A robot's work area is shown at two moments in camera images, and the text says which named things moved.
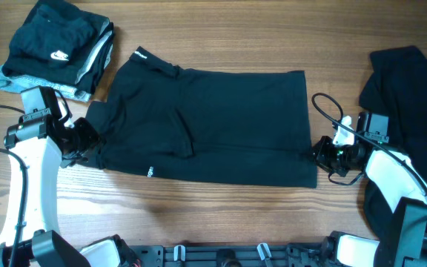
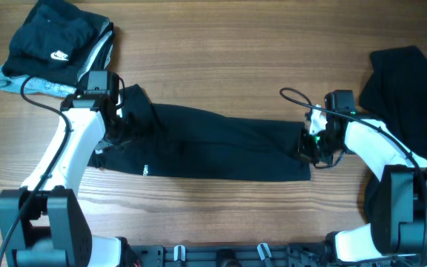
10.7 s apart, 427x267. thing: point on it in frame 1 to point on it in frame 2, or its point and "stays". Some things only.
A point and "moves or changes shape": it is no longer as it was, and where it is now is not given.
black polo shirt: [214, 128] moves or changes shape
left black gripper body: [86, 138] to [122, 133]
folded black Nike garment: [49, 45] stays
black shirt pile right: [415, 93] stays
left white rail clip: [182, 253] stays
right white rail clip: [264, 251] stays
